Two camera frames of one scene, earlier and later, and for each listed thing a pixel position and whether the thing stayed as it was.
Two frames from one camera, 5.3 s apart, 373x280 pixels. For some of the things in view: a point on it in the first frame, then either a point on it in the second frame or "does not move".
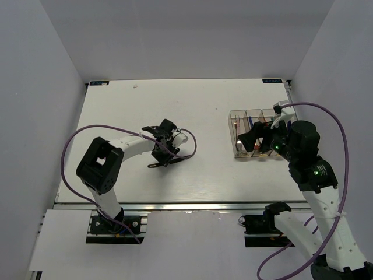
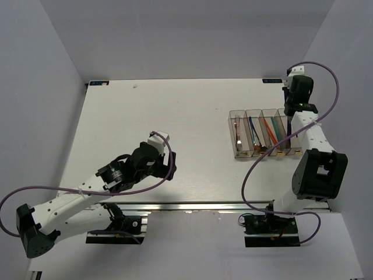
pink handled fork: (237, 121) does not move
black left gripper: (164, 160) → (162, 168)
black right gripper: (261, 130) → (285, 89)
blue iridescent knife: (289, 125) does not move
